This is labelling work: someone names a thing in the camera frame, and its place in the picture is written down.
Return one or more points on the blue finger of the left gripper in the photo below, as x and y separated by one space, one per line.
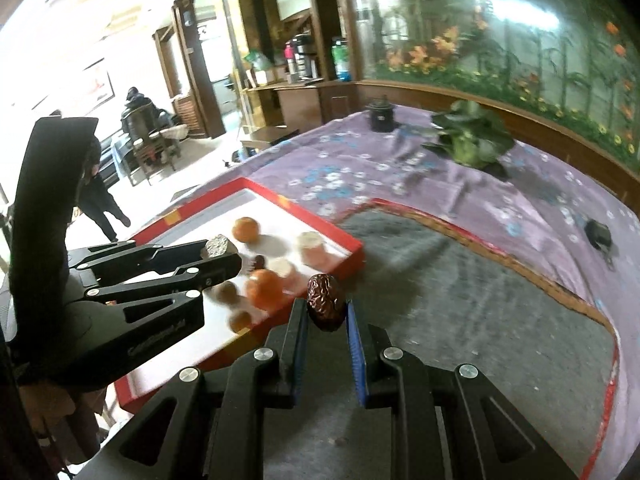
146 256

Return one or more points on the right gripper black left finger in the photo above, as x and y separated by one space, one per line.
289 343

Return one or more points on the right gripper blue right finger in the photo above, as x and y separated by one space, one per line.
373 377

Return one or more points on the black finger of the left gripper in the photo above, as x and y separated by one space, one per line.
193 276

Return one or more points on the brown oval fruit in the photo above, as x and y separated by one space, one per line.
240 320

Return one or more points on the red date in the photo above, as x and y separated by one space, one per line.
326 302
258 263

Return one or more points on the orange tangerine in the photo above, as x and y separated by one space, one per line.
264 290
246 230

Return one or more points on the large beige faceted chunk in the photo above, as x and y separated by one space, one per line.
284 269

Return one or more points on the small beige chunk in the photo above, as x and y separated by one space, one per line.
217 246

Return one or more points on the person in dark clothes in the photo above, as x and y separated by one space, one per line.
94 200

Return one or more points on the red white shallow box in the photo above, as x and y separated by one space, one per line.
201 218

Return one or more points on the grey felt mat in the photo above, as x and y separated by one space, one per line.
447 306

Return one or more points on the wooden side table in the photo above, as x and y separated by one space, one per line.
267 137

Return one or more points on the black thermos flask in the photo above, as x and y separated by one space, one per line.
305 54

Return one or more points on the black cylindrical device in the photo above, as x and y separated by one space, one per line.
381 115

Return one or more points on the purple floral tablecloth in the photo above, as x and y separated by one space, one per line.
535 214

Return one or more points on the green blue bottle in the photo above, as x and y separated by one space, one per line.
340 57

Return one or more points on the small black clip device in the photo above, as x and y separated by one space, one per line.
600 238

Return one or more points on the floral glass cabinet panel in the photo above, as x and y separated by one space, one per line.
573 62

